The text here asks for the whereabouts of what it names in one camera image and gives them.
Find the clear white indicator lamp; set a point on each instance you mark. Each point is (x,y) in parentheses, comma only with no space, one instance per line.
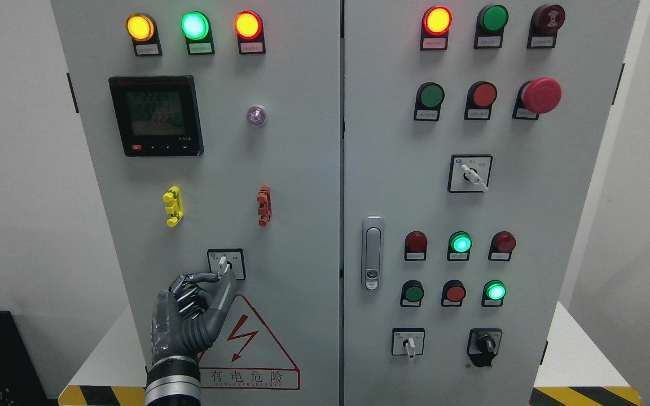
(256,116)

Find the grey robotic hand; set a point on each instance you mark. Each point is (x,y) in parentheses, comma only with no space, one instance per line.
(190,314)

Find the lit green push button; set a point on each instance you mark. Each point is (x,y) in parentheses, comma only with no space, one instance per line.
(493,294)

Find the dark red indicator left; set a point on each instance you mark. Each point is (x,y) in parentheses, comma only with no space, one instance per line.
(415,246)

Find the red terminal connector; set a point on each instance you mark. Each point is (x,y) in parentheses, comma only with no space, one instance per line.
(265,209)

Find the green push button lower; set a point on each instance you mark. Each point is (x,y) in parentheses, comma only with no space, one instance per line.
(412,294)

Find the green push button upper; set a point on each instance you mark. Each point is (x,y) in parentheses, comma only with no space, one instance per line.
(428,101)

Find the small white rotary switch lower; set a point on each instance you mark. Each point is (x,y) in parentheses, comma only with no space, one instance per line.
(408,342)

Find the yellow terminal connector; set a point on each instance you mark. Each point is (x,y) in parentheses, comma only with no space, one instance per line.
(173,206)

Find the red indicator light top left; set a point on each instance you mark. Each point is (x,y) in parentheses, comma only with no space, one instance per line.
(249,30)

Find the green indicator light top left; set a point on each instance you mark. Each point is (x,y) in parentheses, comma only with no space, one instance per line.
(197,32)

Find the white platform with hazard stripes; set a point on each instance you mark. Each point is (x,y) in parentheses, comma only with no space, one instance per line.
(574,371)

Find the black rotary selector switch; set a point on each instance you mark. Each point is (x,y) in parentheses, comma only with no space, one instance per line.
(483,346)

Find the red push button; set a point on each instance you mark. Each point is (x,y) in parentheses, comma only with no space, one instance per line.
(453,293)
(480,98)

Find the red push button upper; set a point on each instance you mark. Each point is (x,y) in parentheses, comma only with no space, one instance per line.
(480,98)

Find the silver door lock handle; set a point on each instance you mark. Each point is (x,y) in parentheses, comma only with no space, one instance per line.
(372,245)

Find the red indicator light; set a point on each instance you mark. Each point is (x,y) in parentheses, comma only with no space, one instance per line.
(435,26)
(249,30)

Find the red emergency stop button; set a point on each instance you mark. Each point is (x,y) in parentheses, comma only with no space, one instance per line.
(537,97)

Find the red black buzzer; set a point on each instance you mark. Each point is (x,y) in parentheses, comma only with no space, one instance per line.
(544,25)

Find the black silver robot forearm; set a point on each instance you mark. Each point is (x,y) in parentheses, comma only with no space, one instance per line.
(174,380)

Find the dark red indicator right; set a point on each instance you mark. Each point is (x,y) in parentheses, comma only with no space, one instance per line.
(502,246)

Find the green indicator light unlit top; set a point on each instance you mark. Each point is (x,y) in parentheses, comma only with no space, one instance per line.
(490,24)

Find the dark red indicator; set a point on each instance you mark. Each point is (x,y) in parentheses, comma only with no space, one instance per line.
(415,246)
(502,246)

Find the red electrical warning sticker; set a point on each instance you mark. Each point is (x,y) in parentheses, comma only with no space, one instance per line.
(247,355)

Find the grey cabinet door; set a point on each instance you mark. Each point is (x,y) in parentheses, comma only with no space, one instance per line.
(292,264)
(398,168)

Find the black digital power meter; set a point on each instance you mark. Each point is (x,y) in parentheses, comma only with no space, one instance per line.
(157,116)

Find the yellow indicator light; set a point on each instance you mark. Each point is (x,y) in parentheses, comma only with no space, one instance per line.
(143,32)

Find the red push button lower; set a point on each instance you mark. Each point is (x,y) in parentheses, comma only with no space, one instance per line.
(453,293)

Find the red indicator light top right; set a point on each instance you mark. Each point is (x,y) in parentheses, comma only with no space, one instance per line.
(435,26)

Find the white rotary selector switch upper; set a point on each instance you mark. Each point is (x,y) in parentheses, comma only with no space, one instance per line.
(469,173)

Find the white rotary light switch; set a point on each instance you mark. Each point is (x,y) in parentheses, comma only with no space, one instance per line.
(234,257)

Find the grey right cabinet door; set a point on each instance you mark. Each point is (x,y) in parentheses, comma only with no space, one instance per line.
(398,168)

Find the lit green indicator middle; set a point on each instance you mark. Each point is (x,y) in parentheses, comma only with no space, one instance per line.
(459,246)

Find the grey left cabinet door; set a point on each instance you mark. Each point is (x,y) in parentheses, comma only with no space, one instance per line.
(292,264)

